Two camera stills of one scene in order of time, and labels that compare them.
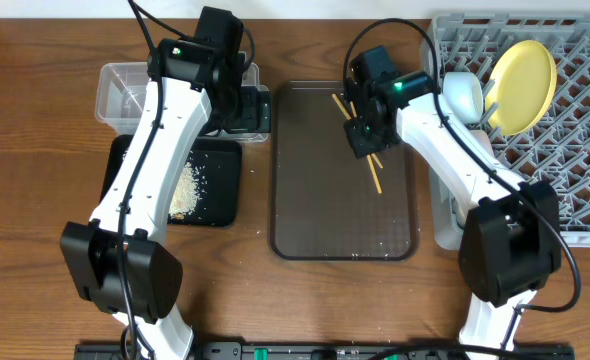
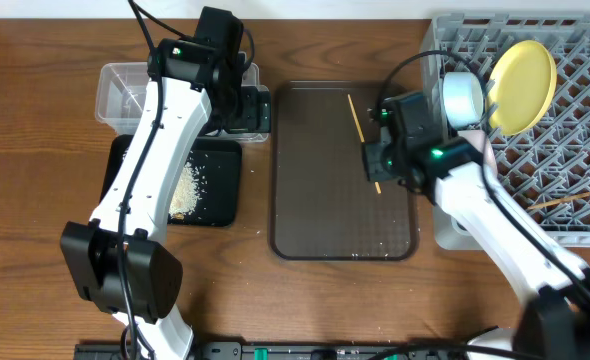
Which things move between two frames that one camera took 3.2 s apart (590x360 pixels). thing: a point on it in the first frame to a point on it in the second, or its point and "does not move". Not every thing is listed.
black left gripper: [257, 112] does not move
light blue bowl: [463, 96] does not move
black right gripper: [363, 138] to [372, 161]
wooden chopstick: [353, 109] to [559, 200]
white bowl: [482, 142] does not move
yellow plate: [525, 78] does not move
